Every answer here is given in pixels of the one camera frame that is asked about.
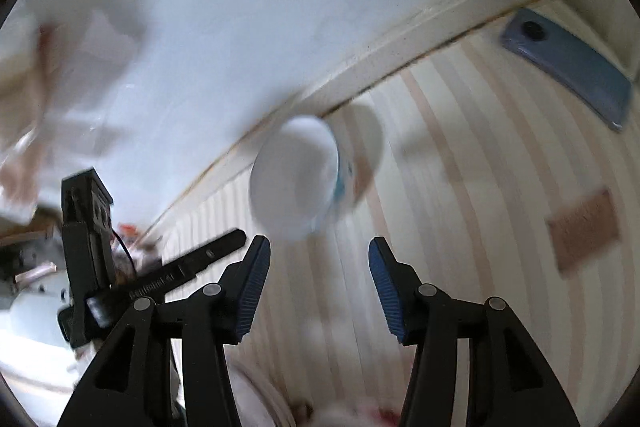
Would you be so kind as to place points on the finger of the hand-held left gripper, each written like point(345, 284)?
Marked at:
point(85, 199)

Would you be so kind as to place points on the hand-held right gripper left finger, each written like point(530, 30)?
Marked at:
point(252, 287)

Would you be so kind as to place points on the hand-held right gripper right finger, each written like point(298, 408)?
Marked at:
point(387, 292)

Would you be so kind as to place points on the white plate with grey flower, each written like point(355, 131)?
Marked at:
point(260, 394)

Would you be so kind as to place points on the plain white bowl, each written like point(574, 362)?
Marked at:
point(290, 177)

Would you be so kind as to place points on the white bowl with blue print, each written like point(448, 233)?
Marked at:
point(362, 157)

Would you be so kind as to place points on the clear plastic bag pink food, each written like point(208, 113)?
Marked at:
point(30, 132)

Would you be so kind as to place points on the striped mat with cat print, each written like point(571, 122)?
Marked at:
point(475, 167)

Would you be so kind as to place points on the clear plastic bag pale block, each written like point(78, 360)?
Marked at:
point(110, 32)

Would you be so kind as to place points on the small brown square coaster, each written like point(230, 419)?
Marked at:
point(582, 229)

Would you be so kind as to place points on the blue-grey smartphone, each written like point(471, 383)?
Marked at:
point(570, 67)

